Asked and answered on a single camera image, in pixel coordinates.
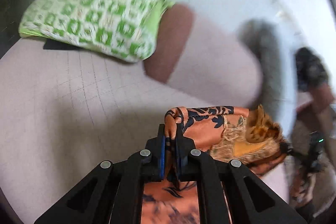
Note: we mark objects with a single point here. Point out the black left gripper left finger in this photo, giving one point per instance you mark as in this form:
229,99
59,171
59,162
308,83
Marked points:
112,192

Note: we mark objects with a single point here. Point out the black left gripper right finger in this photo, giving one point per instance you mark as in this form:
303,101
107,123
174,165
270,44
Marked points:
229,192

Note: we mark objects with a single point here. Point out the orange black floral garment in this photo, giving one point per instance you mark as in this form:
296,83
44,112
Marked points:
224,132

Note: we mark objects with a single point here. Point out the person right hand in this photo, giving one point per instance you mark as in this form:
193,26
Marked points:
301,190

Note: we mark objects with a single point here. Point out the grey fluffy blanket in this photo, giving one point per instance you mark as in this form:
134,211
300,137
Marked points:
261,38

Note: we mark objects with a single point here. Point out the pink maroon bolster pillow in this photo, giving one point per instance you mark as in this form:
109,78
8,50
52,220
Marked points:
197,57

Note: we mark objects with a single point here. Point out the green white patterned pillow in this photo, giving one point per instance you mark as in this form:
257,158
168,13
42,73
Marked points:
125,29

